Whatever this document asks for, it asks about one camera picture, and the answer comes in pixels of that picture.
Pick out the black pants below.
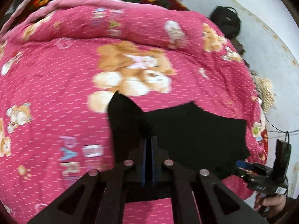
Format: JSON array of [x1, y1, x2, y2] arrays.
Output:
[[107, 93, 250, 180]]

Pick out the person's right hand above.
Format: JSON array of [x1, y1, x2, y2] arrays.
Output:
[[254, 193, 287, 218]]

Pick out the beige knitted item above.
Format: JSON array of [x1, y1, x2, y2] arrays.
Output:
[[253, 76, 276, 113]]

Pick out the pink teddy bear quilt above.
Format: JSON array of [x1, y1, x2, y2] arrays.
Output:
[[1, 0, 268, 223]]

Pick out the black bag on floor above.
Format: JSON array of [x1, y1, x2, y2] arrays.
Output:
[[209, 6, 241, 40]]

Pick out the black cable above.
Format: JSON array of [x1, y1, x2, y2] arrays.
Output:
[[264, 115, 299, 143]]

